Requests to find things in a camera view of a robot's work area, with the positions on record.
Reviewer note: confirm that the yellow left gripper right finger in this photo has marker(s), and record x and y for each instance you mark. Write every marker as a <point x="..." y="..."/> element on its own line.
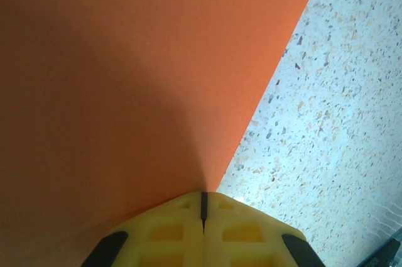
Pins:
<point x="245" y="248"/>

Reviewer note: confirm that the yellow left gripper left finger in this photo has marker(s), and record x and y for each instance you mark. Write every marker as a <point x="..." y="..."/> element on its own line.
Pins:
<point x="163" y="248"/>

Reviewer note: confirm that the orange square paper sheet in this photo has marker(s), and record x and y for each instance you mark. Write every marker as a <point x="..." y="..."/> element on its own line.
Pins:
<point x="125" y="59"/>

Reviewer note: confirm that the blue table edge trim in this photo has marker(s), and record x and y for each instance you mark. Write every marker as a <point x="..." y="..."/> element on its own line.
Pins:
<point x="389" y="245"/>

